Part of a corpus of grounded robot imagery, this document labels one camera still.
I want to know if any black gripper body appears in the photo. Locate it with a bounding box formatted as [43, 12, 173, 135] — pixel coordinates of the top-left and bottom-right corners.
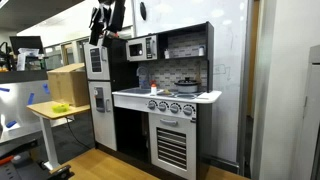
[98, 0, 127, 33]

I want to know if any fridge door with water dispenser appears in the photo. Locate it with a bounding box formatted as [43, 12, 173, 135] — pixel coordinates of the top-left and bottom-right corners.
[87, 80, 118, 152]

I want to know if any white toy refrigerator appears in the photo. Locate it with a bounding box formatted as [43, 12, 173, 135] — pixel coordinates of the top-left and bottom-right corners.
[83, 41, 112, 82]

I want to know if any black whiteboard eraser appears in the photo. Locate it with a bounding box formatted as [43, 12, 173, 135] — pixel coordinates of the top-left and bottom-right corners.
[139, 1, 147, 22]

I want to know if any grey toy faucet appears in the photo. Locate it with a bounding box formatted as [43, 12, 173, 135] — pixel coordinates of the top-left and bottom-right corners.
[135, 65, 150, 89]

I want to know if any grey toy sink basin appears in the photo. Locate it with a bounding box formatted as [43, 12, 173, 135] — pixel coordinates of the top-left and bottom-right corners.
[120, 87, 153, 96]

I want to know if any large cardboard box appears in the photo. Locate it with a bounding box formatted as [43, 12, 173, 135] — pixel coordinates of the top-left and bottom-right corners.
[46, 63, 90, 108]

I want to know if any white bottle orange cap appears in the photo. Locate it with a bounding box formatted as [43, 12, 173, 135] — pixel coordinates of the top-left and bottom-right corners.
[150, 79, 158, 96]

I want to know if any black monitor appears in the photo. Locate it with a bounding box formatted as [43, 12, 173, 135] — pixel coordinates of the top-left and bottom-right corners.
[9, 35, 44, 56]

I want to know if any clear plastic container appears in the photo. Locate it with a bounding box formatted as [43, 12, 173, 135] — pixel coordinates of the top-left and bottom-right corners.
[16, 47, 40, 72]

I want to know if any grey stove knob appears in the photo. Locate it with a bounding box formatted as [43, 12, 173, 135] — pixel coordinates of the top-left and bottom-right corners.
[182, 104, 195, 117]
[147, 100, 158, 111]
[169, 102, 181, 115]
[157, 101, 169, 113]

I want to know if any wooden side table white leg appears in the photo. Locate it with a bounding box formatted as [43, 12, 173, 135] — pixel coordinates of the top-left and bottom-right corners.
[26, 100, 91, 171]

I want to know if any large whiteboard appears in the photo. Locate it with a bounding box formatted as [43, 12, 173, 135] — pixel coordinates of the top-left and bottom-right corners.
[131, 0, 252, 165]

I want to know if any black white toy kitchen unit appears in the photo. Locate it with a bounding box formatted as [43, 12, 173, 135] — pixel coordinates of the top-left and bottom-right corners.
[83, 21, 223, 180]

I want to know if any black machine base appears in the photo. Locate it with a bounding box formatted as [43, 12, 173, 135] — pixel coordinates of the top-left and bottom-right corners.
[0, 139, 75, 180]

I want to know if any grey storage cabinet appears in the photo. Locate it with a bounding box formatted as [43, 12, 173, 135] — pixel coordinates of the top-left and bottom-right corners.
[293, 44, 320, 180]

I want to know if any black floor cable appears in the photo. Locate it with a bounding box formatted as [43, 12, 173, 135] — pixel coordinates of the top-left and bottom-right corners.
[65, 116, 93, 151]

